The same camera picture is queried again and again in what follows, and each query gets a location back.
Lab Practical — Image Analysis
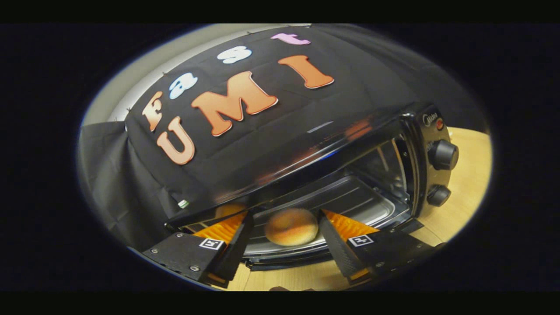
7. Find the black toaster oven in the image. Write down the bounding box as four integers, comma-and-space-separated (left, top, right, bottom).
164, 103, 460, 272

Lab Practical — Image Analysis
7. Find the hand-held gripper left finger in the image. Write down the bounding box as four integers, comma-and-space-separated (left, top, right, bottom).
142, 211, 254, 289

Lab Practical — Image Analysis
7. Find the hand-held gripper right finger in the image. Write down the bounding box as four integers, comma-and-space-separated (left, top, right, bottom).
318, 209, 447, 285

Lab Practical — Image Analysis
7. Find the round bread bun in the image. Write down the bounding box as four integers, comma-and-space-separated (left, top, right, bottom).
265, 208, 319, 247

